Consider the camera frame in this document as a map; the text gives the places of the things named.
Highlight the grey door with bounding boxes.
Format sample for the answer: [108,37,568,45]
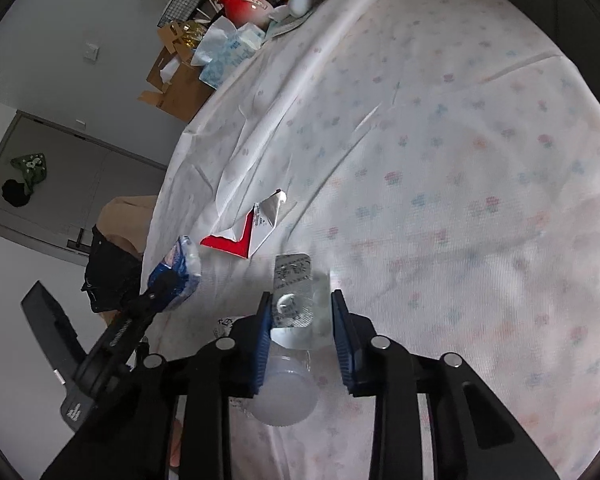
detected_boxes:
[0,109,169,267]

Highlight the dark hanging cap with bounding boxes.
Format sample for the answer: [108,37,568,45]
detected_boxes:
[0,179,34,207]

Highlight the beige jacket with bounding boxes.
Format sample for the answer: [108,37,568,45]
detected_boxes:
[102,195,157,262]

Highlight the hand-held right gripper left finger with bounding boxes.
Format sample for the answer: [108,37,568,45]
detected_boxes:
[40,290,274,480]

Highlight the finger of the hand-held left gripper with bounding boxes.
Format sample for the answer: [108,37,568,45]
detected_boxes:
[82,276,185,397]

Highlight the green patterned hanging cloth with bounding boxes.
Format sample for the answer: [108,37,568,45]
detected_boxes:
[10,153,46,184]

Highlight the black cloth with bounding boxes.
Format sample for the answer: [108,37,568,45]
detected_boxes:
[82,224,144,314]

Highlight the red and white vase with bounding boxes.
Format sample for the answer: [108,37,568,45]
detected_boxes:
[219,0,276,29]

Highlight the white floral tablecloth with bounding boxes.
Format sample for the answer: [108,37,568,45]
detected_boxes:
[140,0,600,480]

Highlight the translucent white plastic cup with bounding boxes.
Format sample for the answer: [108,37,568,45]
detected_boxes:
[249,354,319,427]

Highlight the clear plastic bag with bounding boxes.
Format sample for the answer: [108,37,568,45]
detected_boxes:
[270,270,334,357]

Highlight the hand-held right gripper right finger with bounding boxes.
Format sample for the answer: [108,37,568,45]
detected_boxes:
[331,288,562,480]

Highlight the light blue tissue box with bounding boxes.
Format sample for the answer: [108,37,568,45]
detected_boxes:
[192,15,266,92]

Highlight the silver pill blister pack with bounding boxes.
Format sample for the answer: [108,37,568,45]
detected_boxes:
[270,252,315,332]

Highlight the blue tissue packet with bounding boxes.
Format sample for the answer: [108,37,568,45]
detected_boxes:
[147,235,202,312]

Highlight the red and white torn wrapper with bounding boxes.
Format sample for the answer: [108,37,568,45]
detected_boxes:
[200,189,287,260]

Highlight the open brown cardboard box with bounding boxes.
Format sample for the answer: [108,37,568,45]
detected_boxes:
[138,22,217,124]

